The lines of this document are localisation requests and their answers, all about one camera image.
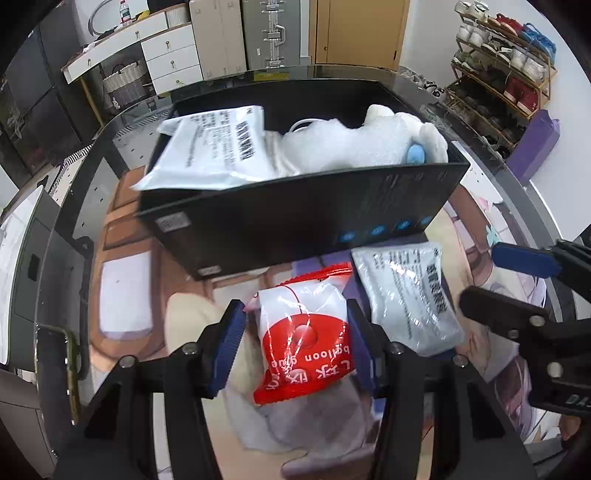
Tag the white printed sock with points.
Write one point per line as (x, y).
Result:
(429, 138)

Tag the plastic water bottle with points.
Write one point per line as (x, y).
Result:
(124, 14)

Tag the clear printed plastic packet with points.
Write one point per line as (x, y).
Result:
(406, 295)

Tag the purple bag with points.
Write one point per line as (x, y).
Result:
(535, 147)

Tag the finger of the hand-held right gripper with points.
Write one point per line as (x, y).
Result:
(503, 309)
(521, 261)

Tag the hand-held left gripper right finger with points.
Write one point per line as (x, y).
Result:
(359, 344)

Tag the arched mirror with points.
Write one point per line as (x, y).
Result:
(106, 18)

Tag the wooden shoe rack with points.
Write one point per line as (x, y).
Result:
(546, 85)

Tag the white desk with drawers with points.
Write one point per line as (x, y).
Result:
(171, 55)

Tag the pile of shoes on floor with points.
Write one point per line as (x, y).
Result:
(427, 85)

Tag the shoe rack with shoes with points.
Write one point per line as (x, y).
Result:
(517, 90)

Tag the wooden door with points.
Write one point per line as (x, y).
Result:
(360, 32)

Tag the printed anime table mat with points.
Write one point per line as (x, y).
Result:
(129, 258)

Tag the black cardboard box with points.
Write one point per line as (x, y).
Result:
(277, 221)

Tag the beige suitcase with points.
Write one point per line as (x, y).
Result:
(217, 37)

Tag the red and white packet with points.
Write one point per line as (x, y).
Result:
(304, 350)

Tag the white printed plastic packet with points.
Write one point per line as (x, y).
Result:
(207, 147)

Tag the silver suitcase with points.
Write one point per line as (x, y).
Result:
(295, 32)

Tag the grey cabinet with white top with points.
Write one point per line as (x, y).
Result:
(41, 258)

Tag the wicker basket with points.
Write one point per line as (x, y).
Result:
(124, 87)

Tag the person's right hand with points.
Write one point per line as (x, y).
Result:
(571, 428)

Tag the small blue item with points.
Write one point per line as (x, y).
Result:
(415, 154)

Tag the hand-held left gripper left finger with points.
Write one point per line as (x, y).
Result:
(228, 350)

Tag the black refrigerator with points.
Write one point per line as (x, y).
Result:
(51, 106)

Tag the white bubble wrap bundle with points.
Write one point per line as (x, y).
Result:
(341, 143)

